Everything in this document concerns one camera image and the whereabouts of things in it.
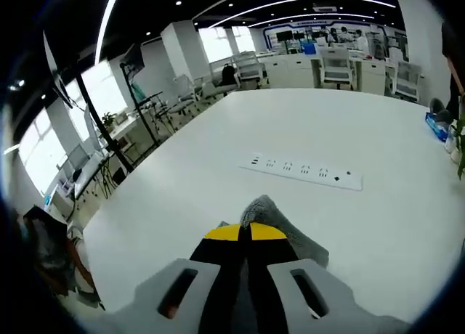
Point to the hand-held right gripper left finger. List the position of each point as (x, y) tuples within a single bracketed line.
[(221, 276)]

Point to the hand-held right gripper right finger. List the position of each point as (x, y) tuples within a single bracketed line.
[(269, 276)]

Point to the grey towel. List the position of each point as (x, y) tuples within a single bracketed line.
[(269, 212)]

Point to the white power strip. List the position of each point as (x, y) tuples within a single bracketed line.
[(309, 175)]

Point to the white side desk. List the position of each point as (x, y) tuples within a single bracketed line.
[(87, 174)]

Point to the small potted plant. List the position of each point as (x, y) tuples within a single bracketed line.
[(109, 120)]

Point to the white monitor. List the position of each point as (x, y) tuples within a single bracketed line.
[(91, 127)]

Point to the black backpack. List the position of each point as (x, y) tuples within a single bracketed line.
[(229, 74)]

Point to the white cabinet row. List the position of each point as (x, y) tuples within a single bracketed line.
[(290, 69)]

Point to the blue tissue pack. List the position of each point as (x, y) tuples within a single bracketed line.
[(436, 127)]

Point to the blue box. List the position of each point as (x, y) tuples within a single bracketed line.
[(309, 50)]

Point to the black panel stand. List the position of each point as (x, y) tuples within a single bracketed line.
[(132, 61)]

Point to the potted green plant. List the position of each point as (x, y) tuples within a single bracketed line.
[(461, 138)]

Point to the grey cloth bundle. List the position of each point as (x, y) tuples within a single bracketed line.
[(441, 110)]

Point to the large monitor on black stand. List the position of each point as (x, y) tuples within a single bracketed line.
[(58, 76)]

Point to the ceiling air vent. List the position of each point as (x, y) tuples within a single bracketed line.
[(325, 7)]

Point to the black wall screen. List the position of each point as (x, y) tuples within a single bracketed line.
[(284, 36)]

